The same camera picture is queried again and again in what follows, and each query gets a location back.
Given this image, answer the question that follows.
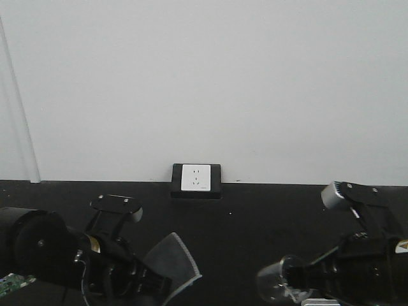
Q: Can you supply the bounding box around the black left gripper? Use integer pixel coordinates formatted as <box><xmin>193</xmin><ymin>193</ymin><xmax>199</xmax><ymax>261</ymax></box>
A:
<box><xmin>76</xmin><ymin>235</ymin><xmax>172</xmax><ymax>298</ymax></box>

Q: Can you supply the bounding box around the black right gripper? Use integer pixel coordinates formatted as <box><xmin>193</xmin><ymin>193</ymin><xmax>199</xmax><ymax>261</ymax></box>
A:
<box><xmin>283</xmin><ymin>237</ymin><xmax>407</xmax><ymax>302</ymax></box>

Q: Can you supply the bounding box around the gray cloth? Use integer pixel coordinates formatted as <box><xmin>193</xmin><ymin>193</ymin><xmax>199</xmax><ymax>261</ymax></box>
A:
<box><xmin>143</xmin><ymin>232</ymin><xmax>202</xmax><ymax>305</ymax></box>

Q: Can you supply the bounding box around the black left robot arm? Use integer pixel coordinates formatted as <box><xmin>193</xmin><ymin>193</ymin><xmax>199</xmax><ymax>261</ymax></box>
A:
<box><xmin>1</xmin><ymin>207</ymin><xmax>171</xmax><ymax>302</ymax></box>

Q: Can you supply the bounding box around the clear plastic tray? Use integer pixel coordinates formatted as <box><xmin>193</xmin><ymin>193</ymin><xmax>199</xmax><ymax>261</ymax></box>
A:
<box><xmin>301</xmin><ymin>298</ymin><xmax>340</xmax><ymax>306</ymax></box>

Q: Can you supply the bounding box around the black socket box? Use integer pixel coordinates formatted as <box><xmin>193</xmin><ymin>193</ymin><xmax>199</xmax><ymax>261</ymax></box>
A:
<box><xmin>170</xmin><ymin>163</ymin><xmax>222</xmax><ymax>200</ymax></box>

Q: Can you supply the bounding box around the white power outlet plate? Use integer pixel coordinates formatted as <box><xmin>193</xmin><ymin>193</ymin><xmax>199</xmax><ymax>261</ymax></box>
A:
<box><xmin>180</xmin><ymin>164</ymin><xmax>211</xmax><ymax>192</ymax></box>

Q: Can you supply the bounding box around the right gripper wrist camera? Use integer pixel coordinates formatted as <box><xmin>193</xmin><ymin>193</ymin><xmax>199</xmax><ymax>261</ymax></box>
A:
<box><xmin>321</xmin><ymin>181</ymin><xmax>404</xmax><ymax>238</ymax></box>

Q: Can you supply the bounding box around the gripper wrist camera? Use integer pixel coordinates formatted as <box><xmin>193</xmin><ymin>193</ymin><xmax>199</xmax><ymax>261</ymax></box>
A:
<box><xmin>321</xmin><ymin>181</ymin><xmax>404</xmax><ymax>238</ymax></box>
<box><xmin>85</xmin><ymin>194</ymin><xmax>143</xmax><ymax>240</ymax></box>

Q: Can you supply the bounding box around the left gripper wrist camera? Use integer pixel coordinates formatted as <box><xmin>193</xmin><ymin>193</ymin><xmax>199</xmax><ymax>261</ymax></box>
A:
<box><xmin>85</xmin><ymin>194</ymin><xmax>143</xmax><ymax>240</ymax></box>

